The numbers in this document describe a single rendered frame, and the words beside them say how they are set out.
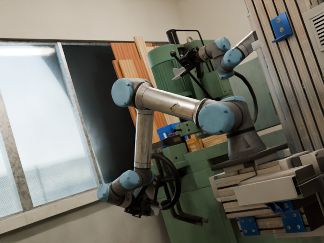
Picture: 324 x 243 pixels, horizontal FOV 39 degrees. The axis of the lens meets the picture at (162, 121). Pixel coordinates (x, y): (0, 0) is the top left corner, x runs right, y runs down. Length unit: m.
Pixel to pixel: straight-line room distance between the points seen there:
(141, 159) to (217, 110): 0.53
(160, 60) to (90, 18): 1.92
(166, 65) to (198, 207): 0.78
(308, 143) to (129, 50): 2.90
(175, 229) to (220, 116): 1.05
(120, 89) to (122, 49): 2.53
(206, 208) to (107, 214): 1.54
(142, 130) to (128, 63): 2.29
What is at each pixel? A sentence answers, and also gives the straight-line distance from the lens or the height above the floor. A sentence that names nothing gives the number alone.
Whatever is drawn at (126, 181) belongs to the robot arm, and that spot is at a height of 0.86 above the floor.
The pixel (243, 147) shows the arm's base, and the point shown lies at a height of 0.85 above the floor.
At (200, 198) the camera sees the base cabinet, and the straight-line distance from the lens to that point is 2.37.
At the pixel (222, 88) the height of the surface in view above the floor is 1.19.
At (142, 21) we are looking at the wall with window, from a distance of 4.87.
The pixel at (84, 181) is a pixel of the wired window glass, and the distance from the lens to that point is 3.76.
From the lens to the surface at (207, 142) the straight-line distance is 2.45.
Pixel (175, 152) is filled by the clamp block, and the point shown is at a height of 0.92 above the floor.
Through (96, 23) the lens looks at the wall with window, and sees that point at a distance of 4.36.
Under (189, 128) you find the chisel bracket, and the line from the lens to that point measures 2.50.
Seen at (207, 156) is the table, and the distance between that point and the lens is 2.28.
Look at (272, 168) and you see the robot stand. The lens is 1.67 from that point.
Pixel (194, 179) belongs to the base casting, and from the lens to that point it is 2.36.
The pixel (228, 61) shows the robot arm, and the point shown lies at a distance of 2.06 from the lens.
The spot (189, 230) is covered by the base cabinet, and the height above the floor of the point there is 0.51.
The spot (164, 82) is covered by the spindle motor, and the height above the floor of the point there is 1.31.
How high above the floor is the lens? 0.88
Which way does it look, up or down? 5 degrees up
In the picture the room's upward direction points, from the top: 18 degrees counter-clockwise
